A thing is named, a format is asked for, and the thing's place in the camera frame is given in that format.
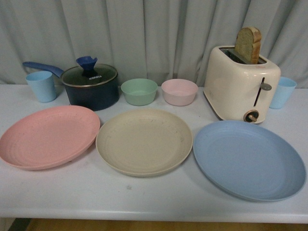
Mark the green plastic bowl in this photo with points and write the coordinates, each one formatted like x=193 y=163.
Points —
x=139 y=91

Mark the cream white toaster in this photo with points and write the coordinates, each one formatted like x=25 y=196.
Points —
x=237 y=90

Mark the grey curtain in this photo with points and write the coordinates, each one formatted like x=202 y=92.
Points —
x=156 y=39

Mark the dark blue saucepan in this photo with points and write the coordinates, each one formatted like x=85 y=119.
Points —
x=95 y=98

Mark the glass lid with blue knob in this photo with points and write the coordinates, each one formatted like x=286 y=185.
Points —
x=88 y=73

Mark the blue plastic plate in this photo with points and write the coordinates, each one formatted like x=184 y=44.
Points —
x=249 y=161

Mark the light blue plastic cup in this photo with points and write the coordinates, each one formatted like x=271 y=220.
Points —
x=42 y=85
x=283 y=92

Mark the pink plastic plate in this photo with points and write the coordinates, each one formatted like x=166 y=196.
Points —
x=49 y=138

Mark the slice of toast bread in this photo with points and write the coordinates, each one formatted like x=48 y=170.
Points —
x=248 y=43

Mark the beige plastic plate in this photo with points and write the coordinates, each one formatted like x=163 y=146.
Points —
x=144 y=142

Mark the pink plastic bowl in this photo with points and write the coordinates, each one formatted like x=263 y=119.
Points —
x=179 y=92

